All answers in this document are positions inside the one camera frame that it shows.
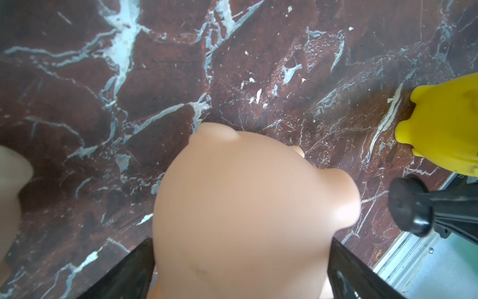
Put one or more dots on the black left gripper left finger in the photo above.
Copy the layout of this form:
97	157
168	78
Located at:
129	279

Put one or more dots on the dark pink piggy bank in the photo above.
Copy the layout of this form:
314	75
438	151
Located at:
239	215

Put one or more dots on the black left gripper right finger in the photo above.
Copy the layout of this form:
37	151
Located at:
350	278

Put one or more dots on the aluminium front rail frame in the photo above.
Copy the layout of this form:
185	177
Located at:
431	267

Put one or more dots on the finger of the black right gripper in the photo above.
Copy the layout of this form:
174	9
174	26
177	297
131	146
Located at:
455	211

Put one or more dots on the yellow piggy bank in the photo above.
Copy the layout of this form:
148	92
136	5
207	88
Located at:
443	127

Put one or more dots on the light pink piggy bank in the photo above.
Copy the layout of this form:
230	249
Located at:
16	172

